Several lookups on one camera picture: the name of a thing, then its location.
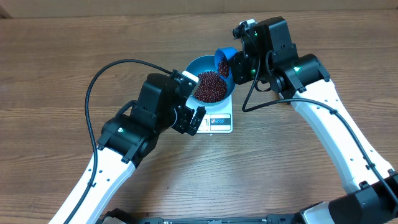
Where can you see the teal metal bowl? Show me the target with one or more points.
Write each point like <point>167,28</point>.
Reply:
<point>206,63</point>

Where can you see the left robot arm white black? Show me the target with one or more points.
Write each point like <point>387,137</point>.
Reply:
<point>128,138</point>

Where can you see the red beans in bowl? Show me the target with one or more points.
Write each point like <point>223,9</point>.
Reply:
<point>212,88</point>

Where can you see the red beans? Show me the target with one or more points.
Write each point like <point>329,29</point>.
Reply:
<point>223,68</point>
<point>212,88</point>

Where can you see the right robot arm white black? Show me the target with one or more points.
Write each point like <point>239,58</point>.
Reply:
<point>370,182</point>

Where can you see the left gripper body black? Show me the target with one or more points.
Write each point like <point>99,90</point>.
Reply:
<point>183,119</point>

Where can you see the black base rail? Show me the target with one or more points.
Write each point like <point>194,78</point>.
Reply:
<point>214,220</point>

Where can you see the white digital kitchen scale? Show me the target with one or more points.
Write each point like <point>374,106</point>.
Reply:
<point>218,118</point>

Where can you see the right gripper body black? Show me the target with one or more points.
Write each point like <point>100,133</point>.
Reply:
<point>247,71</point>

